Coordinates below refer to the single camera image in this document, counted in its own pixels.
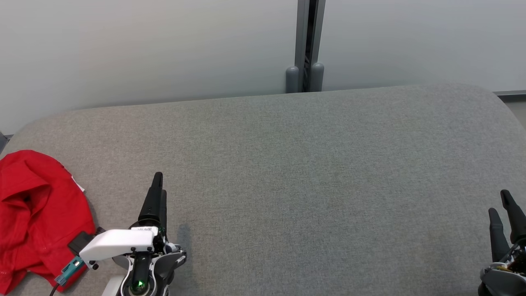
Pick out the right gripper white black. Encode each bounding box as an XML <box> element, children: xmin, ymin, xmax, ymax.
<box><xmin>487</xmin><ymin>190</ymin><xmax>526</xmax><ymax>273</ymax></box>

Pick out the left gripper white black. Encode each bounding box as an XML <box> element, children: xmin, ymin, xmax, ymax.
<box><xmin>80</xmin><ymin>172</ymin><xmax>168</xmax><ymax>270</ymax></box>

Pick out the red Bulls 23 jersey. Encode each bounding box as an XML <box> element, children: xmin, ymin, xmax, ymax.
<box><xmin>0</xmin><ymin>150</ymin><xmax>97</xmax><ymax>272</ymax></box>

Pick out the grey fabric sofa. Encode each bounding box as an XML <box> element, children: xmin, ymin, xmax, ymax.
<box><xmin>0</xmin><ymin>83</ymin><xmax>526</xmax><ymax>296</ymax></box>

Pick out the left camera cable teal connector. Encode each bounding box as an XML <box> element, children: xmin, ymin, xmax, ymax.
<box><xmin>49</xmin><ymin>256</ymin><xmax>85</xmax><ymax>296</ymax></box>

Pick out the grey cylindrical post foot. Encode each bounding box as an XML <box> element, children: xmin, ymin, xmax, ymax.
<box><xmin>310</xmin><ymin>62</ymin><xmax>325</xmax><ymax>92</ymax></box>
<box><xmin>286</xmin><ymin>66</ymin><xmax>300</xmax><ymax>94</ymax></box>

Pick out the grey metal partition post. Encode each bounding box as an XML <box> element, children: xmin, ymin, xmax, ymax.
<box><xmin>295</xmin><ymin>0</ymin><xmax>326</xmax><ymax>93</ymax></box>

